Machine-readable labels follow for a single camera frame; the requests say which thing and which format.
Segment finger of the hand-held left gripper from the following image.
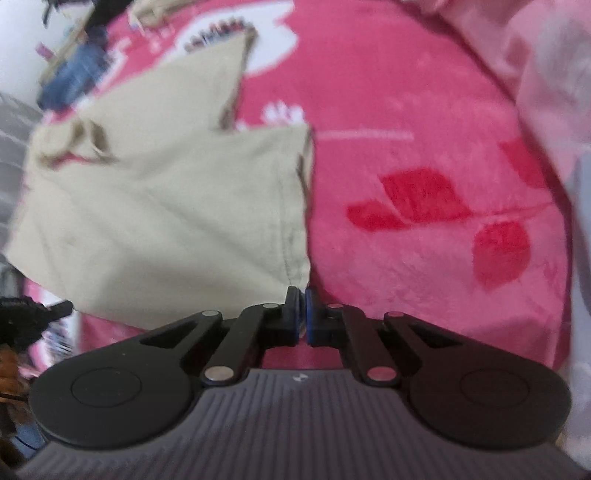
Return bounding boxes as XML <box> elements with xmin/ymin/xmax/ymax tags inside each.
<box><xmin>0</xmin><ymin>296</ymin><xmax>75</xmax><ymax>346</ymax></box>

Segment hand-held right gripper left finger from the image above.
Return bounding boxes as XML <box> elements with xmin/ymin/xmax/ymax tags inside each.
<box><xmin>139</xmin><ymin>286</ymin><xmax>305</xmax><ymax>387</ymax></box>

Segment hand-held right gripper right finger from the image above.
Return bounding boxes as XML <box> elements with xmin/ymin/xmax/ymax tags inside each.
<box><xmin>303</xmin><ymin>287</ymin><xmax>463</xmax><ymax>387</ymax></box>

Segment beige pants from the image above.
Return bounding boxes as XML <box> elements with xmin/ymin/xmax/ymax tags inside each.
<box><xmin>2</xmin><ymin>32</ymin><xmax>317</xmax><ymax>331</ymax></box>

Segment pink printed blanket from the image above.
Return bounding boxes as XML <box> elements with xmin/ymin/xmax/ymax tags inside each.
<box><xmin>23</xmin><ymin>0</ymin><xmax>575</xmax><ymax>371</ymax></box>

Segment black garment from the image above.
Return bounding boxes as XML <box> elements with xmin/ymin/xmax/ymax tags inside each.
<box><xmin>41</xmin><ymin>0</ymin><xmax>122</xmax><ymax>29</ymax></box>

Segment pale pink cloth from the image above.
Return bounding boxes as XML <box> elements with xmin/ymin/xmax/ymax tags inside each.
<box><xmin>406</xmin><ymin>0</ymin><xmax>591</xmax><ymax>195</ymax></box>

